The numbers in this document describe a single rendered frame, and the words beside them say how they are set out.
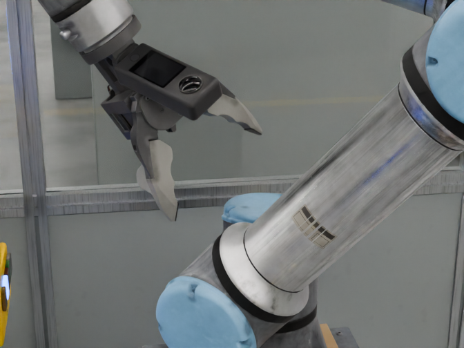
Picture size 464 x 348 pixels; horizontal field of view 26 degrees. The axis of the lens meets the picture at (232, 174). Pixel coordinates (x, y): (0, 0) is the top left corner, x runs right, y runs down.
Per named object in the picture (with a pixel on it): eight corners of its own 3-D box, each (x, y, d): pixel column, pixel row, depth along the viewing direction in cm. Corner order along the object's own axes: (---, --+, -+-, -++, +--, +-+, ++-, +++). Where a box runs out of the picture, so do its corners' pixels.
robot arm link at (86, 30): (123, -26, 103) (67, 21, 100) (149, 10, 105) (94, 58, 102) (94, -14, 110) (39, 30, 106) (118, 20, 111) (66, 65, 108)
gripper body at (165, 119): (174, 104, 116) (112, 19, 112) (212, 99, 109) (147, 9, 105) (128, 146, 113) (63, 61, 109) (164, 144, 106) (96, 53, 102)
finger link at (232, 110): (244, 111, 119) (177, 90, 115) (271, 108, 114) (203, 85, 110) (238, 136, 119) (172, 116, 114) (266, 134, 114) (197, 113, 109)
